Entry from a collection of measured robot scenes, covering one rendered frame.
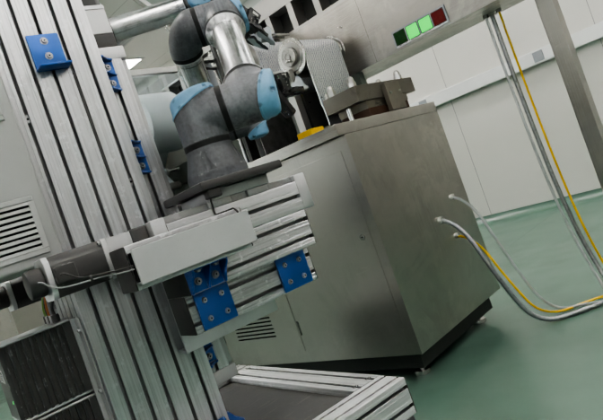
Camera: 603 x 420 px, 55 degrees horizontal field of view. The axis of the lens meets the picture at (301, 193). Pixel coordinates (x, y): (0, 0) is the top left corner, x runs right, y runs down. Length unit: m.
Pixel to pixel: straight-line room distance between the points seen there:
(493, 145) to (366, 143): 2.96
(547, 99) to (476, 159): 0.74
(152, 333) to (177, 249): 0.35
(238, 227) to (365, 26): 1.51
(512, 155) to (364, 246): 3.00
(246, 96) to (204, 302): 0.48
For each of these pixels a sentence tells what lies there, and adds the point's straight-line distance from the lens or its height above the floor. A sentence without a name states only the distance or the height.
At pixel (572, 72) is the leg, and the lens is 2.37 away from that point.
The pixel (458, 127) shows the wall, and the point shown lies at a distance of 4.99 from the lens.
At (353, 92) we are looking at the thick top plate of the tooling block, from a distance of 2.15.
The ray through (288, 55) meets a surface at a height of 1.26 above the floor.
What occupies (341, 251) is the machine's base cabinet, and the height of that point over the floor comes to 0.49.
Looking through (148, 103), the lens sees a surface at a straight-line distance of 3.10.
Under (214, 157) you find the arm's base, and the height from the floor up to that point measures 0.87.
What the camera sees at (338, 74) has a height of 1.14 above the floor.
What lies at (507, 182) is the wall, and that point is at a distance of 4.91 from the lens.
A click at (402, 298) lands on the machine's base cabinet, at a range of 1.96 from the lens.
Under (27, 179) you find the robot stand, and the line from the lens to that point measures 1.38.
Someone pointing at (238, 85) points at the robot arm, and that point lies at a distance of 1.41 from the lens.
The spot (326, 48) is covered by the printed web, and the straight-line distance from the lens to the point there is 2.45.
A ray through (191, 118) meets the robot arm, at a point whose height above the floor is 0.97.
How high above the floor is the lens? 0.72
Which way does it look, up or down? level
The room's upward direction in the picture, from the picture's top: 20 degrees counter-clockwise
